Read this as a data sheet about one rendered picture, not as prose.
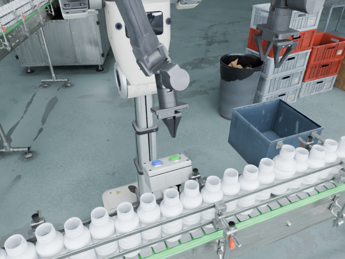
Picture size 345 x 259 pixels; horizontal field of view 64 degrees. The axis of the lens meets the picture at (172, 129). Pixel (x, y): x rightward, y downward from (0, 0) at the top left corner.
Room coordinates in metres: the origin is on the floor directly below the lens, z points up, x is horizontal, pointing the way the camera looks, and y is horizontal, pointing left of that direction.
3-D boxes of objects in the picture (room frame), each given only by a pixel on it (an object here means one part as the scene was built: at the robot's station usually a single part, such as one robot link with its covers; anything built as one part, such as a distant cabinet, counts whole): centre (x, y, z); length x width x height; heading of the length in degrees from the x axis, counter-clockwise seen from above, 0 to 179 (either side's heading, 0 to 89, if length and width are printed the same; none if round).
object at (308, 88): (3.41, -1.80, 0.11); 0.61 x 0.41 x 0.22; 115
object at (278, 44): (0.73, -0.28, 1.44); 0.07 x 0.07 x 0.09; 21
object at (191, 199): (0.50, -0.05, 1.08); 0.06 x 0.06 x 0.17
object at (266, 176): (0.59, -0.27, 1.08); 0.06 x 0.06 x 0.17
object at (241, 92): (2.75, -0.72, 0.32); 0.45 x 0.45 x 0.64
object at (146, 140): (1.12, 0.14, 0.74); 0.11 x 0.11 x 0.40; 22
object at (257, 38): (0.77, -0.27, 1.44); 0.07 x 0.07 x 0.09; 21
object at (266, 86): (3.05, -1.19, 0.33); 0.61 x 0.41 x 0.22; 118
